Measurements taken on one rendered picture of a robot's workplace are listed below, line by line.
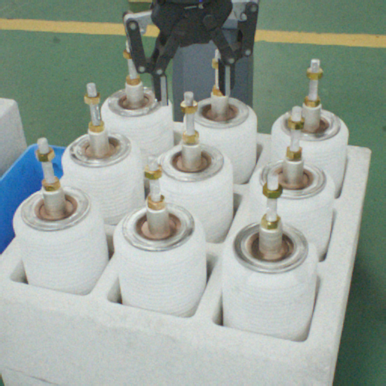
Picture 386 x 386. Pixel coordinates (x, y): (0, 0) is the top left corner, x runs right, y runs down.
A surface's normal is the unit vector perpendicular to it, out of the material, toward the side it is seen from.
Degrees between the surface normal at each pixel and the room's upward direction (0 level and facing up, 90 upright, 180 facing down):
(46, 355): 90
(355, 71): 0
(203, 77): 90
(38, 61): 0
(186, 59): 90
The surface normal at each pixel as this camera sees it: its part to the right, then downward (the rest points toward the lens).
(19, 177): 0.95, 0.12
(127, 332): -0.30, 0.58
